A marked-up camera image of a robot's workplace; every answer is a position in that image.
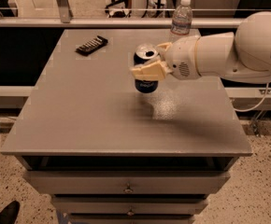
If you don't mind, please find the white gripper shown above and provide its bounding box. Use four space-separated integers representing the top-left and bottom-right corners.
130 35 200 81

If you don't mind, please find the blue pepsi can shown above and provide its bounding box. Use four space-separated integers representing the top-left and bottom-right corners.
133 43 160 94

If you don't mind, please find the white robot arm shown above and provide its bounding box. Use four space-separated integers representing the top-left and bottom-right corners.
131 11 271 84

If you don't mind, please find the clear plastic water bottle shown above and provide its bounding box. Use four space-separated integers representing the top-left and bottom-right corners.
170 0 193 42

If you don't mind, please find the black office chair base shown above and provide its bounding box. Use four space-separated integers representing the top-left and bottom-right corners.
105 0 131 18

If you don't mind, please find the black snack bar wrapper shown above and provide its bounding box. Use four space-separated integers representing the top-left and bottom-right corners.
76 35 108 56

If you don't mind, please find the grey top drawer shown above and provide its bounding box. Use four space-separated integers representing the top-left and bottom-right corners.
24 171 230 195

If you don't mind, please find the grey drawer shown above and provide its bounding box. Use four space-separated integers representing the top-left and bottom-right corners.
69 214 194 224
52 196 208 215
24 171 230 195

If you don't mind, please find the grey middle drawer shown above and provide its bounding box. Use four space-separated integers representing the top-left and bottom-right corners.
52 196 208 215

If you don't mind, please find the grey bottom drawer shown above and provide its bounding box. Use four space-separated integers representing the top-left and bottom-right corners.
69 214 194 224

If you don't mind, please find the black shoe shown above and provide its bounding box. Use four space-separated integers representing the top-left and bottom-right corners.
0 201 20 224

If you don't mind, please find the metal railing post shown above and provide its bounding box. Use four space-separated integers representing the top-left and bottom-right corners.
56 0 73 23

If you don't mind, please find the white cable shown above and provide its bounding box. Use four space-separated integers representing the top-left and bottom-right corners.
233 82 271 113

